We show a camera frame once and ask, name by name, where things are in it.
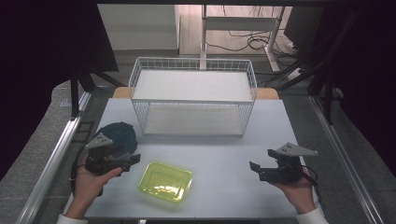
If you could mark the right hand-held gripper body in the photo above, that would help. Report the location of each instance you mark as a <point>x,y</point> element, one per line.
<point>292,150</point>

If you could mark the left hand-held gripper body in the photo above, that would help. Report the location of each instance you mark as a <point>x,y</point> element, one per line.
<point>98,141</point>

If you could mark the yellow-green plastic container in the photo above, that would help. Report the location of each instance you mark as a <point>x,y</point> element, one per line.
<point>165,182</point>

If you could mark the person's right hand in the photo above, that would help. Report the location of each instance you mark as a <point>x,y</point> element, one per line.
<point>300,194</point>

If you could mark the person's left hand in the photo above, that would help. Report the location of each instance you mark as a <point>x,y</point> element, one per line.
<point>84,186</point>

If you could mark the dark blue round plastic lid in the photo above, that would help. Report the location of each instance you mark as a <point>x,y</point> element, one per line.
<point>123,137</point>

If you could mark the wooden board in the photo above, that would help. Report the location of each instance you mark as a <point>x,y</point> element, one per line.
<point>120,92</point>

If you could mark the black tripod stand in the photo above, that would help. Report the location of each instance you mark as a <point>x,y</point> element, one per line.
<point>327,93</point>
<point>74,93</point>

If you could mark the white power strip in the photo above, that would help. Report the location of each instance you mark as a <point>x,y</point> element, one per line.
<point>294,74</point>

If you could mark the black curtain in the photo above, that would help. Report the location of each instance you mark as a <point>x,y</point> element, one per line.
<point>46,62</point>
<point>370,77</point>

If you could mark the white cabinet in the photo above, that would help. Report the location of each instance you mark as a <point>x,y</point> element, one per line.
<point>138,28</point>

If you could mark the aluminium rail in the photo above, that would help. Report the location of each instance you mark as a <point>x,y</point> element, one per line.
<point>49,168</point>
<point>342,155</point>

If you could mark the white metal desk frame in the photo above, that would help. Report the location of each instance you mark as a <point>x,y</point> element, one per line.
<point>239,23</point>

